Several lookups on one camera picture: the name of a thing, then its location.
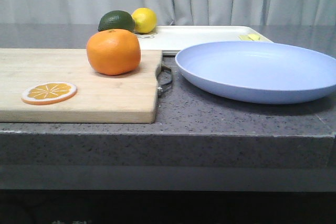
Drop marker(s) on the orange fruit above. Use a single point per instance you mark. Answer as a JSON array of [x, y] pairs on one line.
[[113, 52]]

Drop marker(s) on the light blue plate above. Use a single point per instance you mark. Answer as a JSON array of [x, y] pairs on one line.
[[258, 72]]

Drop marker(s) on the white tray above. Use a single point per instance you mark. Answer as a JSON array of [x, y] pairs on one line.
[[171, 39]]

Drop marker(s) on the wooden cutting board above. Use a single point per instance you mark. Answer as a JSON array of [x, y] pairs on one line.
[[127, 98]]

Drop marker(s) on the yellow lemon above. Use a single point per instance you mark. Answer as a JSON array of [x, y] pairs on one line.
[[145, 20]]

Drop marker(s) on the green lime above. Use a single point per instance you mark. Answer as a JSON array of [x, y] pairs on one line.
[[117, 19]]

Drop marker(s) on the orange slice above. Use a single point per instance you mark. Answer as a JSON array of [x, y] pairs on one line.
[[49, 93]]

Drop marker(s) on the metal cutting board handle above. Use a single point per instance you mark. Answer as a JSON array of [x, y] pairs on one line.
[[164, 78]]

